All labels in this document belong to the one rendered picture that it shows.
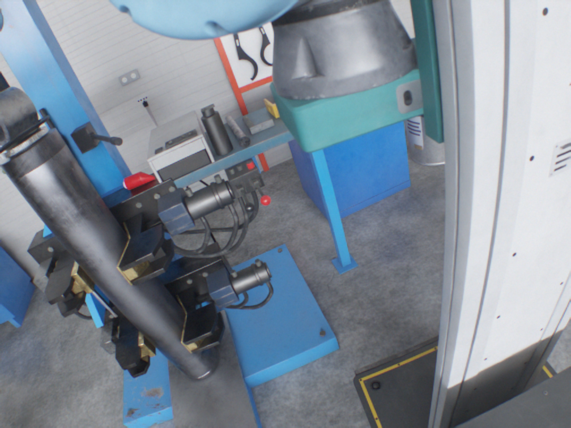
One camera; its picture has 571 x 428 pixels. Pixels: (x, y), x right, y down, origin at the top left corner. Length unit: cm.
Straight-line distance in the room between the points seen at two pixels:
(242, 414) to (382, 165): 183
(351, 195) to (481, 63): 219
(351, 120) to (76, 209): 97
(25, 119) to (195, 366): 126
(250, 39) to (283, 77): 271
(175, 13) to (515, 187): 40
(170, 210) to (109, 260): 29
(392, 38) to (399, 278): 178
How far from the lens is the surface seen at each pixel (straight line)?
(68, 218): 120
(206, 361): 176
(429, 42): 40
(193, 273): 166
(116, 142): 115
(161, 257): 127
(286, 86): 42
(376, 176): 253
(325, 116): 40
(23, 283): 391
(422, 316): 192
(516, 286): 65
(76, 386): 265
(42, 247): 163
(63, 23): 320
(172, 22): 24
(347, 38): 39
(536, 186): 50
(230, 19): 22
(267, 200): 116
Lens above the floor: 160
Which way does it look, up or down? 37 degrees down
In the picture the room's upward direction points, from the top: 21 degrees counter-clockwise
